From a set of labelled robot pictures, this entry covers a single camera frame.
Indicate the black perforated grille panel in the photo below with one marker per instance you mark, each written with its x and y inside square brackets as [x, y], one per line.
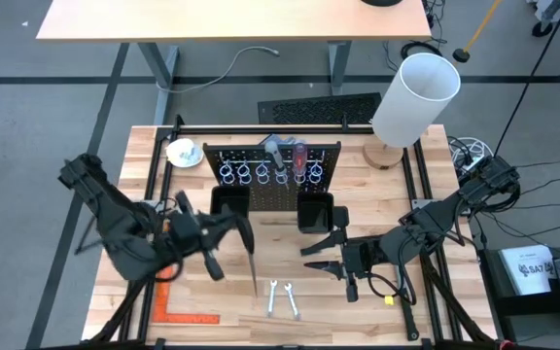
[319, 109]

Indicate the black plastic pegboard bin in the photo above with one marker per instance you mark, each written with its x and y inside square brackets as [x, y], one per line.
[229, 201]
[315, 214]

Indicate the grey wheeled cart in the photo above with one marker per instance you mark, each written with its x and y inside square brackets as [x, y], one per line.
[547, 19]

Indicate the white shade wooden base lamp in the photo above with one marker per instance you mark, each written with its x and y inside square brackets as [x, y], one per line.
[413, 102]

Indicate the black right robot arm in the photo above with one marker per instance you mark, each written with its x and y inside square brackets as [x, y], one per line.
[435, 214]

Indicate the black round object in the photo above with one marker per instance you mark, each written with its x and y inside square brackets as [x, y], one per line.
[382, 2]

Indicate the blue grey work gloves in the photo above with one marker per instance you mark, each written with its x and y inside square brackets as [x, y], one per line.
[282, 139]

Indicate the black metal pegboard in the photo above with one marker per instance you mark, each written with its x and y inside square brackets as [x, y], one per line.
[270, 199]

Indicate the thin black pole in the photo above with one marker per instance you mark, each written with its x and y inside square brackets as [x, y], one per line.
[533, 78]

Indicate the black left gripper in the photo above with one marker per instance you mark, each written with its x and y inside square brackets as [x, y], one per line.
[187, 235]

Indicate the light wooden desk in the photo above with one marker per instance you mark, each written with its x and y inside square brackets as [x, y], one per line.
[231, 19]

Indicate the white printed booklet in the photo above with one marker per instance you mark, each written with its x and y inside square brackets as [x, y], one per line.
[525, 269]

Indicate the black equipment case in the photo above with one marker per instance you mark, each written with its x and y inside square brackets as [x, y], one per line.
[542, 306]

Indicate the orange carpenter square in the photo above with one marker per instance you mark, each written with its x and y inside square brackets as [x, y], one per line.
[187, 319]

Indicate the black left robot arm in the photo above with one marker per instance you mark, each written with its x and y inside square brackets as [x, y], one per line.
[115, 219]

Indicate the white small dish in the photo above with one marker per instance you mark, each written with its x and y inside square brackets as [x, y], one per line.
[184, 153]

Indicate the grey metal mount plate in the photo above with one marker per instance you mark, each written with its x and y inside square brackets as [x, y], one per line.
[418, 204]

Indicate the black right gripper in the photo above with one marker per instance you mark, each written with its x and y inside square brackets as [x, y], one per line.
[365, 257]

